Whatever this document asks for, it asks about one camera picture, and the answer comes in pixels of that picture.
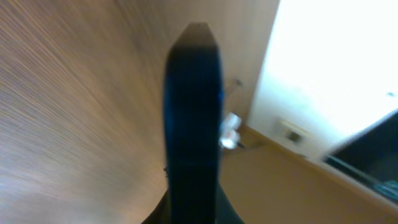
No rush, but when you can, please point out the white power strip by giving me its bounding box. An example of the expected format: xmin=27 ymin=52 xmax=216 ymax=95
xmin=220 ymin=113 xmax=241 ymax=150

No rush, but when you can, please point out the blue Galaxy smartphone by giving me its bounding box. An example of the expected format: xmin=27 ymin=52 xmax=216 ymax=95
xmin=163 ymin=22 xmax=223 ymax=223

